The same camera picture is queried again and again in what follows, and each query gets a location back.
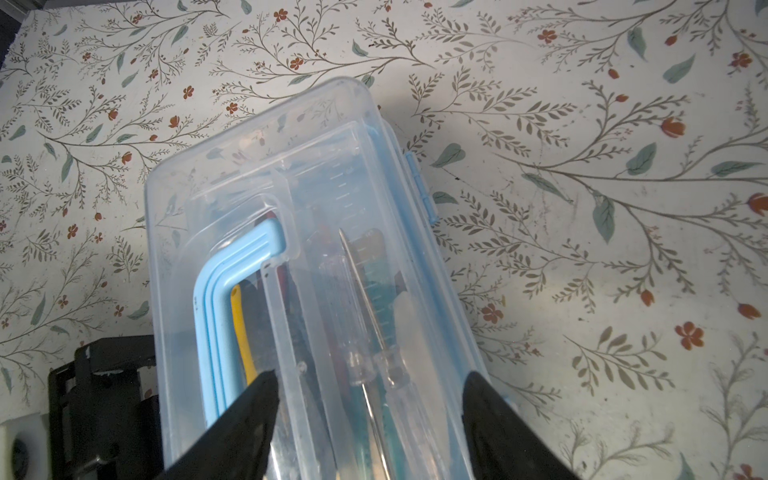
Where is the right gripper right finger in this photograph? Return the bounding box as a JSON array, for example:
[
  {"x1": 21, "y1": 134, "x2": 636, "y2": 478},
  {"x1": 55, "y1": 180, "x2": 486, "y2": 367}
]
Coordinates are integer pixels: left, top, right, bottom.
[{"x1": 462, "y1": 371, "x2": 578, "y2": 480}]

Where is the blue plastic tool box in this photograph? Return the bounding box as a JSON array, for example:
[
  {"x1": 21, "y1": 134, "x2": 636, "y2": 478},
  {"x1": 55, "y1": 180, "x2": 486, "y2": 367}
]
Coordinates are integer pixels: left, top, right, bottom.
[{"x1": 145, "y1": 77, "x2": 484, "y2": 479}]

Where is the clear handled screwdriver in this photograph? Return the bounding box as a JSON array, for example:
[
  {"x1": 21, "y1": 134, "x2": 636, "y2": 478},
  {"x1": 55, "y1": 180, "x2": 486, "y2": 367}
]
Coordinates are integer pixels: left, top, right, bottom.
[{"x1": 339, "y1": 229, "x2": 444, "y2": 479}]

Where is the teal utility knife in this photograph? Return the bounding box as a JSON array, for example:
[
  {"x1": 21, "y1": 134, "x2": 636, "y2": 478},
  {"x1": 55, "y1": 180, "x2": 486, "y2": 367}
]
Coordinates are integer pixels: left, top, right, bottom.
[{"x1": 351, "y1": 229, "x2": 397, "y2": 344}]

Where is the yellow black screwdriver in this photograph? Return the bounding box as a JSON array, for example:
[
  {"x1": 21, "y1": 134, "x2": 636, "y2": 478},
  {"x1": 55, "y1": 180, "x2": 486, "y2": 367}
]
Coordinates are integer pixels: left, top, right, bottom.
[{"x1": 231, "y1": 285, "x2": 258, "y2": 385}]

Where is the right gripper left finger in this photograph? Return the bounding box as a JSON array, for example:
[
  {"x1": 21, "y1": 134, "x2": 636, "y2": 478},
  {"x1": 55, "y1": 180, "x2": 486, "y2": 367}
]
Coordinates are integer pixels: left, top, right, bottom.
[{"x1": 158, "y1": 370, "x2": 279, "y2": 480}]

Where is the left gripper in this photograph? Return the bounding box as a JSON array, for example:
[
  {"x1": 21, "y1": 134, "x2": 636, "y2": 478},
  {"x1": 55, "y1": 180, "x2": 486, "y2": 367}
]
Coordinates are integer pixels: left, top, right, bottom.
[{"x1": 48, "y1": 335, "x2": 163, "y2": 479}]

